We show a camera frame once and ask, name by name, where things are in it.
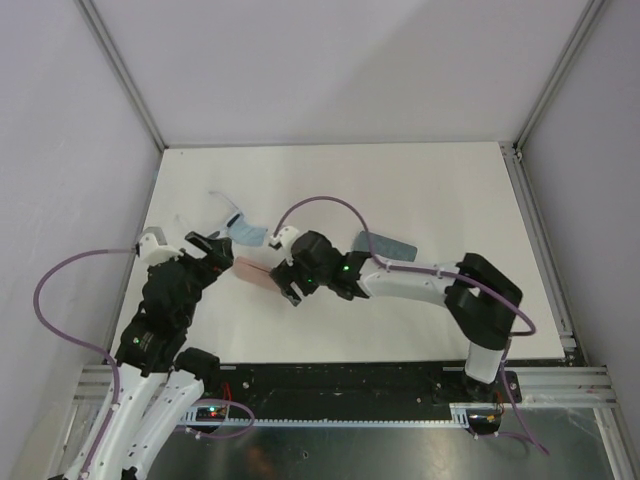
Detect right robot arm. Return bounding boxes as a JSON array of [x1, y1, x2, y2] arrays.
[[269, 227, 523, 401]]

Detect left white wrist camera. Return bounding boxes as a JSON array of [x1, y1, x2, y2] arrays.
[[135, 226, 182, 266]]

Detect grey slotted cable duct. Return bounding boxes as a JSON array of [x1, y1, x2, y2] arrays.
[[178, 404, 500, 428]]

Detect aluminium frame post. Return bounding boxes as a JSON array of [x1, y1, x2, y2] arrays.
[[74, 0, 167, 153], [512, 0, 610, 152]]

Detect right aluminium frame post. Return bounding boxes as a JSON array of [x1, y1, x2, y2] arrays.
[[512, 0, 610, 152]]

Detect left aluminium frame post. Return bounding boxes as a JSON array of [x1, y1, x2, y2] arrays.
[[74, 0, 167, 153]]

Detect aluminium front rail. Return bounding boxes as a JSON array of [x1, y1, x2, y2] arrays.
[[72, 365, 618, 408]]

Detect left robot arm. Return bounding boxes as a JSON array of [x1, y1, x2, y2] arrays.
[[62, 227, 234, 479]]

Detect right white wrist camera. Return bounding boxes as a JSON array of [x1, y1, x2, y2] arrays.
[[268, 226, 300, 250]]

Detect pink glasses case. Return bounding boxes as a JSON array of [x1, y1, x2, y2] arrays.
[[232, 257, 280, 293]]

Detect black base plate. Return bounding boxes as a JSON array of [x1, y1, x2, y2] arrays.
[[205, 362, 522, 415]]

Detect blue glasses case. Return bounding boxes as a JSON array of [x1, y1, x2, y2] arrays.
[[351, 231, 418, 262]]

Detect white frame sunglasses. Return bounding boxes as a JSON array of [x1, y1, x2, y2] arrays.
[[174, 189, 246, 241]]

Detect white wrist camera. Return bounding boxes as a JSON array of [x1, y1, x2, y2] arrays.
[[135, 226, 182, 266], [268, 226, 300, 250]]

